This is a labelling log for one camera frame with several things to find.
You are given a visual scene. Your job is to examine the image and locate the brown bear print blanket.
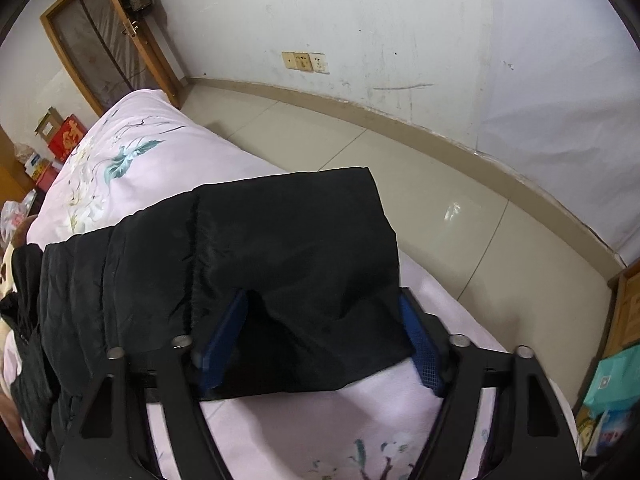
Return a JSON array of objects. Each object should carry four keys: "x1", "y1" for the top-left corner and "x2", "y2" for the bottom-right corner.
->
[{"x1": 0, "y1": 215, "x2": 38, "y2": 341}]

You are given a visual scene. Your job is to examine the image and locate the white plastic bag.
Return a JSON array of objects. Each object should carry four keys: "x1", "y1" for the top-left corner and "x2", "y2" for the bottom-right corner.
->
[{"x1": 0, "y1": 200, "x2": 33, "y2": 243}]

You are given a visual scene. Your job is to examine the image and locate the wooden door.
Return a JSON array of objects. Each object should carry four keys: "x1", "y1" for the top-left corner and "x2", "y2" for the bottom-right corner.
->
[{"x1": 40, "y1": 0, "x2": 183, "y2": 116}]

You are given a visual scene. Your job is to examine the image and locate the blue and white box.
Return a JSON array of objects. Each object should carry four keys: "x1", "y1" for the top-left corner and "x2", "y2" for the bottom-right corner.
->
[{"x1": 22, "y1": 152, "x2": 51, "y2": 181}]

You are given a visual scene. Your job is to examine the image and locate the red tin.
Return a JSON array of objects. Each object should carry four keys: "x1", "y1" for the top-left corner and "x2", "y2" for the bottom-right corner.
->
[{"x1": 35, "y1": 162, "x2": 63, "y2": 192}]

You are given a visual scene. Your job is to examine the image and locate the open cardboard box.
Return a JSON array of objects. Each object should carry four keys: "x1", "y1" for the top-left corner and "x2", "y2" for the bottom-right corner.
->
[{"x1": 34, "y1": 106, "x2": 60, "y2": 147}]

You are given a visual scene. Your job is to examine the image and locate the pink floral quilt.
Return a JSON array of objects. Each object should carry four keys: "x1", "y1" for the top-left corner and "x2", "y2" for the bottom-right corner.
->
[{"x1": 0, "y1": 89, "x2": 576, "y2": 480}]

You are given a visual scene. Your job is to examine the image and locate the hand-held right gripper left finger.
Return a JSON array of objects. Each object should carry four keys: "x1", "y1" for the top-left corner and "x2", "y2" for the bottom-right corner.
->
[{"x1": 55, "y1": 289, "x2": 251, "y2": 480}]

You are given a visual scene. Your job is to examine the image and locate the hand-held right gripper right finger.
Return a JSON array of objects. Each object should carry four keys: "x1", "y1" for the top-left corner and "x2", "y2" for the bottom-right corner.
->
[{"x1": 399, "y1": 286, "x2": 584, "y2": 480}]

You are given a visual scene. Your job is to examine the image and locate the teal paper bag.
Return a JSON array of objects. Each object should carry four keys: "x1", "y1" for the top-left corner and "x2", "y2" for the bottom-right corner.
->
[{"x1": 582, "y1": 345, "x2": 640, "y2": 418}]

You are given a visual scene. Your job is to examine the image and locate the wooden wardrobe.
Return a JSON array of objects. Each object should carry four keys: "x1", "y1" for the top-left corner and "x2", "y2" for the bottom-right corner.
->
[{"x1": 0, "y1": 125, "x2": 37, "y2": 207}]

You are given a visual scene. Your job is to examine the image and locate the red gift box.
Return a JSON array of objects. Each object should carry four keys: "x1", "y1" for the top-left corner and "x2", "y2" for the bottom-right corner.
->
[{"x1": 48, "y1": 115, "x2": 87, "y2": 163}]

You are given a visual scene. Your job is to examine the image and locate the blue and white packet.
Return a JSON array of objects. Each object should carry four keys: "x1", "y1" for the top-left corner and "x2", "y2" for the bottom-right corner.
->
[{"x1": 590, "y1": 407, "x2": 640, "y2": 453}]

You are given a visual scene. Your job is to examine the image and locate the black padded jacket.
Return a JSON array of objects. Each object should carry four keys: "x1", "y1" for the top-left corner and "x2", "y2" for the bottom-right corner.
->
[{"x1": 0, "y1": 166, "x2": 416, "y2": 476}]

